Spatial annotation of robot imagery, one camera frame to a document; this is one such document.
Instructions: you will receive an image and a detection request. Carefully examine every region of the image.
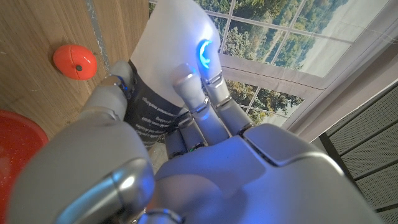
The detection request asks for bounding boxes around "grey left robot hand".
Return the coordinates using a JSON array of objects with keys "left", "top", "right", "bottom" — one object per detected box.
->
[{"left": 6, "top": 39, "right": 385, "bottom": 224}]

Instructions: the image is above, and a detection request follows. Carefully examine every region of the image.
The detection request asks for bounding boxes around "red bowl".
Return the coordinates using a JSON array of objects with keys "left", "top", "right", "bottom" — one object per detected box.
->
[{"left": 0, "top": 109, "right": 50, "bottom": 224}]

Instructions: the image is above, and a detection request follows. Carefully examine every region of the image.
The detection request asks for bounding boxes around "printed window forest backdrop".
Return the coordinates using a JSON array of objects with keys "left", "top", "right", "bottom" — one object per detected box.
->
[{"left": 148, "top": 0, "right": 398, "bottom": 144}]

